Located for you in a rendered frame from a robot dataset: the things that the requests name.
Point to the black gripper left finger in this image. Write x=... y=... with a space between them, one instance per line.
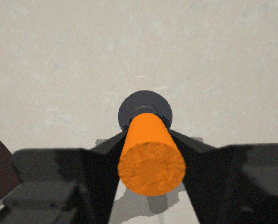
x=94 y=170

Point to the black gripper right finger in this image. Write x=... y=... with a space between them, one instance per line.
x=211 y=173

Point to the orange knob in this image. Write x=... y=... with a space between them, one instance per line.
x=150 y=163

